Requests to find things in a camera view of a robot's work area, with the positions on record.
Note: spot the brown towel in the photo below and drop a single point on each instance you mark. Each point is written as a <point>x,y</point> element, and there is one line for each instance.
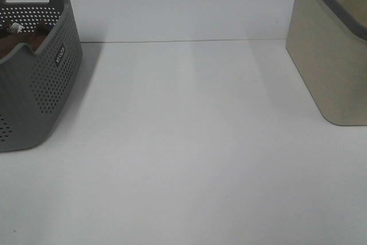
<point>12,35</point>

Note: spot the grey perforated laundry basket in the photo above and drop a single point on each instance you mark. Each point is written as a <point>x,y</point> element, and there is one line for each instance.
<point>36,85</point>

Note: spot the beige bin with grey rim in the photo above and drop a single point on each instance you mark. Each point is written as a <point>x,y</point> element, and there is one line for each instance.
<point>326,40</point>

